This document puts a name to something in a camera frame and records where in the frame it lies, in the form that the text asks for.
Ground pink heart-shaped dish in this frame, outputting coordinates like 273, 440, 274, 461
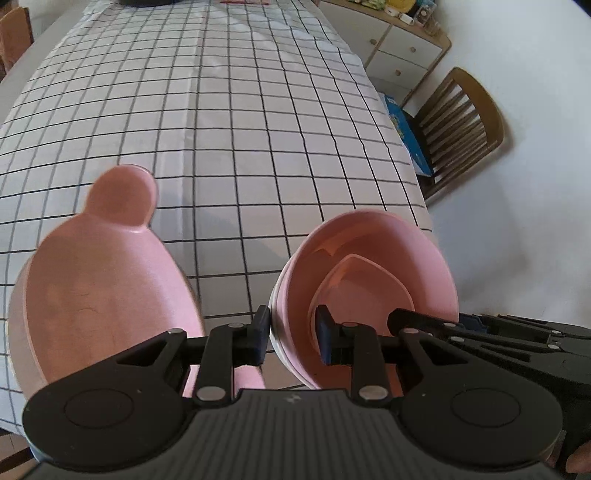
308, 254, 415, 352

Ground large pink bowl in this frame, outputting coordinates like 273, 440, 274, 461
269, 210, 459, 389

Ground pink mouse-ear plate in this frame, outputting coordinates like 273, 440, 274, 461
7, 165, 206, 398

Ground blue white printed box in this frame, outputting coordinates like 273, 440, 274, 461
380, 94, 433, 177

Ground black checked white tablecloth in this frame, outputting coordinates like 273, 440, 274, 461
0, 0, 435, 434

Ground wooden chair right side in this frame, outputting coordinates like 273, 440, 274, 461
406, 67, 505, 203

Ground wooden chair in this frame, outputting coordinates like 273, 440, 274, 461
0, 2, 34, 79
406, 67, 505, 203

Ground white drawer cabinet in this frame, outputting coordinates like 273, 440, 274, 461
318, 1, 452, 106

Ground wooden chair far left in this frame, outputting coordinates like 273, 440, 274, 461
0, 2, 34, 79

